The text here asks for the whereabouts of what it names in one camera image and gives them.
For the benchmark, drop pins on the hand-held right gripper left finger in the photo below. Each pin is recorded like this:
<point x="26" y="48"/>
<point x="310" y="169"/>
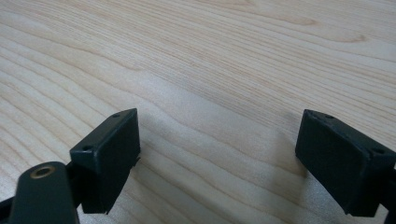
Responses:
<point x="102" y="161"/>

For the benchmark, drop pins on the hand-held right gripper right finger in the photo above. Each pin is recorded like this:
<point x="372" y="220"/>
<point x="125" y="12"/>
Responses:
<point x="345" y="165"/>

